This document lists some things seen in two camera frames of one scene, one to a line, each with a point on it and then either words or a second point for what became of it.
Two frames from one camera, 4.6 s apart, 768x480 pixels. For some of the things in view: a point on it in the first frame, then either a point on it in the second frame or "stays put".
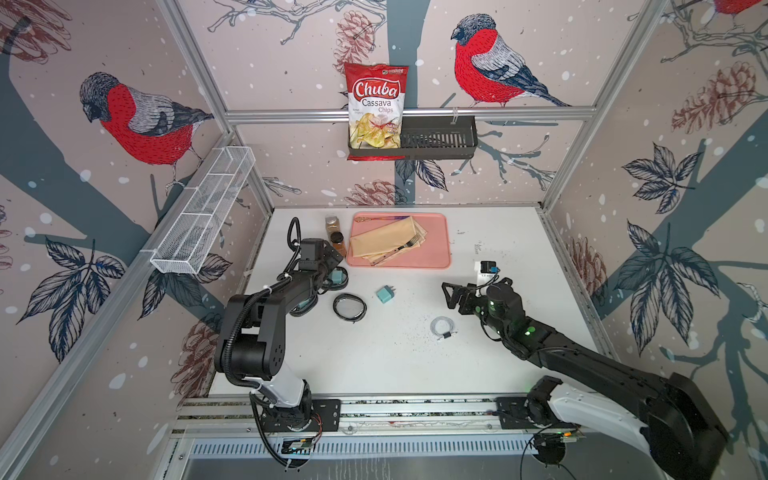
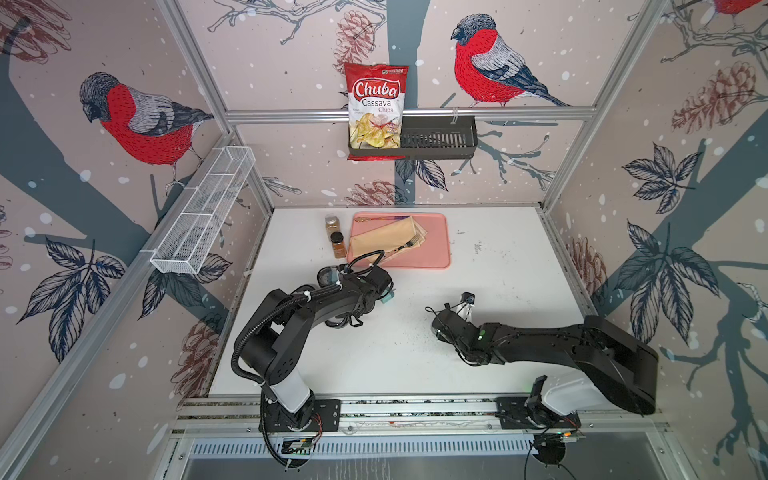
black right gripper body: x=475 y=306 -> x=462 y=353
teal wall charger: x=385 y=293 stays put
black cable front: x=337 y=280 stays put
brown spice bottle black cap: x=337 y=238 stays put
